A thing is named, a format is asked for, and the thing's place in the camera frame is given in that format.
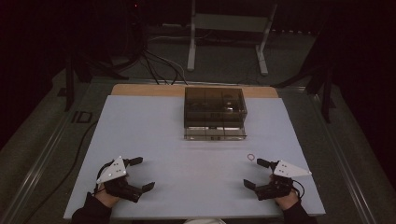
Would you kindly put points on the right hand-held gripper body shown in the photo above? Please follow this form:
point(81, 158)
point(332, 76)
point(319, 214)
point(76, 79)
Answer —
point(288, 170)

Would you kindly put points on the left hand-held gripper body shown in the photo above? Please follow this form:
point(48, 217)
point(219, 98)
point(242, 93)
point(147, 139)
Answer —
point(115, 170)

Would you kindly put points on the person's left hand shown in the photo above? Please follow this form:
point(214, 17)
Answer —
point(107, 198)

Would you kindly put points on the person's right hand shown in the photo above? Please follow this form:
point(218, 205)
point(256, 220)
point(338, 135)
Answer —
point(288, 201)

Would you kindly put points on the white table mat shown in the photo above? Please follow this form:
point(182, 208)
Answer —
point(193, 174)

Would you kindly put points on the clear plastic drawer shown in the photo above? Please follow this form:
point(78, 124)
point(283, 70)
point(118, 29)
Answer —
point(214, 134)

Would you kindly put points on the smoked transparent drawer box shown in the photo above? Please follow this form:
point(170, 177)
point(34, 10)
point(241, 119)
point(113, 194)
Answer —
point(214, 105)

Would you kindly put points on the black tripod stand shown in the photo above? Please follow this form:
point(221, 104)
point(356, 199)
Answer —
point(325, 90)
point(70, 81)

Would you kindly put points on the white metal stand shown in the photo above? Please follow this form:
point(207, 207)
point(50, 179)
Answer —
point(229, 23)

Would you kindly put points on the metal floor rail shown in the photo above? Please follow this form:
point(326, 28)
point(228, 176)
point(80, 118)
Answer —
point(37, 161)
point(342, 155)

